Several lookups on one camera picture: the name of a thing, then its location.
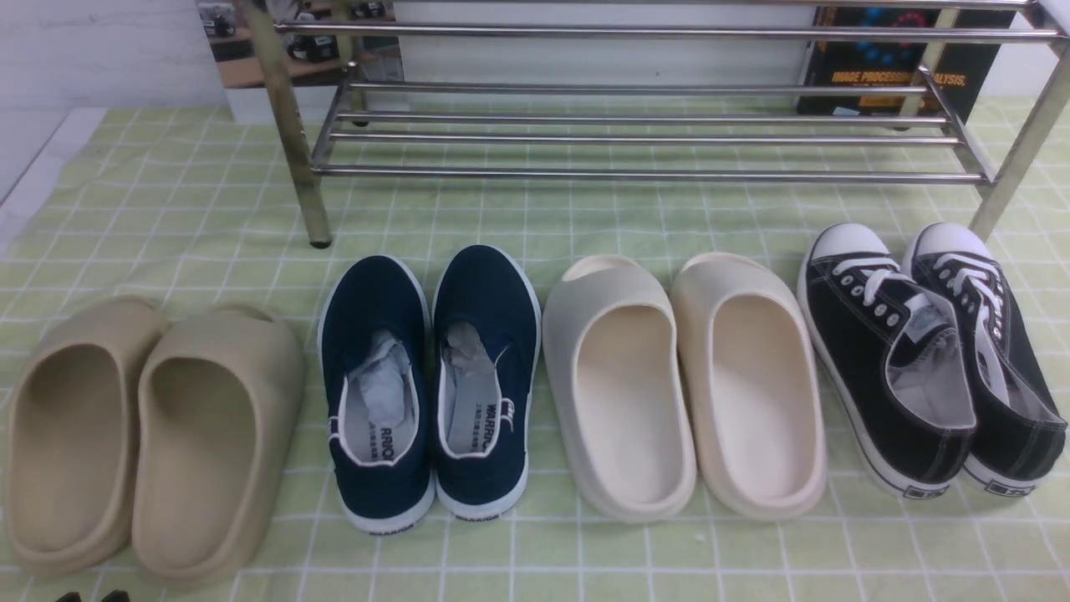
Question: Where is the cream left foam slide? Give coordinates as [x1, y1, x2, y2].
[542, 254, 696, 523]

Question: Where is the navy right slip-on shoe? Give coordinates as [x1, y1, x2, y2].
[431, 244, 542, 522]

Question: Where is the tan left foam slide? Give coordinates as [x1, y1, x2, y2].
[4, 296, 169, 576]

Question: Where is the tan right foam slide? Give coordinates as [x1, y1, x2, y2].
[131, 302, 306, 587]

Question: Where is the steel shoe rack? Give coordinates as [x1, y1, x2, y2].
[238, 1, 1067, 250]

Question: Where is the navy left slip-on shoe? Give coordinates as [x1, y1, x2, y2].
[317, 254, 435, 536]

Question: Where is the photo box behind rack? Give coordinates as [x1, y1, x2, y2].
[194, 1, 404, 123]

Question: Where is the tan foam slide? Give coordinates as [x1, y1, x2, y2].
[4, 296, 169, 576]
[131, 302, 306, 587]

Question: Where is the black image processing book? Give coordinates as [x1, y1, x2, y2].
[796, 7, 1014, 120]

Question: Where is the navy slip-on shoe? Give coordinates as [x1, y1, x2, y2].
[431, 244, 542, 522]
[317, 254, 435, 536]

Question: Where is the cream right foam slide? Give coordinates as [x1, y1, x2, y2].
[670, 253, 828, 521]

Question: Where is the green checkered tablecloth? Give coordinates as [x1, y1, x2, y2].
[3, 108, 1067, 601]

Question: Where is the cream foam slide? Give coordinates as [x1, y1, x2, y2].
[670, 253, 828, 521]
[542, 254, 696, 523]

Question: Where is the black canvas sneaker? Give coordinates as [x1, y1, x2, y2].
[796, 222, 978, 500]
[903, 222, 1067, 498]

